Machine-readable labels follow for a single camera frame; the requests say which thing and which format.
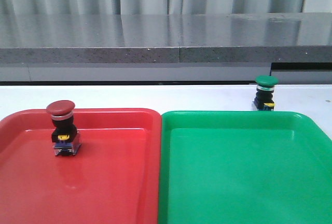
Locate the green mushroom push button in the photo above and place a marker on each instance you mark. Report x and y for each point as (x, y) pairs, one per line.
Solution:
(264, 93)

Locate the red mushroom push button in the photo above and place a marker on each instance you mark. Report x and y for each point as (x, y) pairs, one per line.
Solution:
(65, 138)

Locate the green plastic tray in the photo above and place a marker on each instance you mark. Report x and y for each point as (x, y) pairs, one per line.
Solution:
(243, 167)

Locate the red plastic tray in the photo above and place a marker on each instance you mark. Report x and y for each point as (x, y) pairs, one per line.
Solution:
(114, 177)

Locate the grey stone counter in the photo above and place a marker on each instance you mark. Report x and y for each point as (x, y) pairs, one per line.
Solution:
(65, 49)

